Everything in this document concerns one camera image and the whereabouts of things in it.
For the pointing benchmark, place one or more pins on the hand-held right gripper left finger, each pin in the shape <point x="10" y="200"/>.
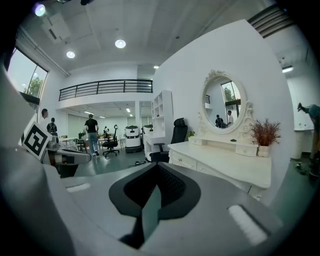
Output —
<point x="100" y="200"/>

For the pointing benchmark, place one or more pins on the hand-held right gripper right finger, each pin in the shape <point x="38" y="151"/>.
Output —
<point x="212" y="212"/>

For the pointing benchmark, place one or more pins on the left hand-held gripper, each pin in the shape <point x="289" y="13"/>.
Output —
<point x="36" y="140"/>

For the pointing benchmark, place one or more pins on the white ornate dressing table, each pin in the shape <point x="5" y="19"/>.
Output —
<point x="225" y="165"/>

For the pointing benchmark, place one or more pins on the white desk drawer with knob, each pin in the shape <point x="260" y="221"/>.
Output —
<point x="184" y="161"/>

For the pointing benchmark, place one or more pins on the black swivel chair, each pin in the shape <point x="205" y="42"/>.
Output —
<point x="111" y="143"/>

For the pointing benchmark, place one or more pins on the white service robot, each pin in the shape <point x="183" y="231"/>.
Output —
<point x="133" y="140"/>
<point x="147" y="135"/>

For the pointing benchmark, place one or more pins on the white desk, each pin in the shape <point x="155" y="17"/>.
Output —
<point x="148" y="142"/>

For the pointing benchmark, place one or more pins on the black balcony railing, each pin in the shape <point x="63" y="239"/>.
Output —
<point x="105" y="87"/>

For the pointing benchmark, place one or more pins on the black office chair with armrests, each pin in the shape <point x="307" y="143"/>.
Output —
<point x="178" y="135"/>

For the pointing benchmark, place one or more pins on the red-brown plant in white pot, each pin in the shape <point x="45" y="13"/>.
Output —
<point x="265" y="132"/>

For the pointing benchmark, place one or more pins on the white bookshelf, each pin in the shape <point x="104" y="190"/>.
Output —
<point x="162" y="112"/>

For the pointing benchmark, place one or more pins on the large window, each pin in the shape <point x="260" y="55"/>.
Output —
<point x="25" y="72"/>

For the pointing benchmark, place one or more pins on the round ceiling light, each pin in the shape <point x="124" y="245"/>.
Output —
<point x="70" y="54"/>
<point x="40" y="10"/>
<point x="120" y="43"/>

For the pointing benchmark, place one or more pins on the oval white-framed mirror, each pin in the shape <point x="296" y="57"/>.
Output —
<point x="222" y="105"/>

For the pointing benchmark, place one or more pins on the ceiling air conditioner unit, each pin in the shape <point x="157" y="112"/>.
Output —
<point x="55" y="28"/>

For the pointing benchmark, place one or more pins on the dark teal sculpture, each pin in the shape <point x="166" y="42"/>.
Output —
<point x="312" y="120"/>

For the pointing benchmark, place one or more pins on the black ceiling vent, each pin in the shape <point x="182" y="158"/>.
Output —
<point x="271" y="21"/>

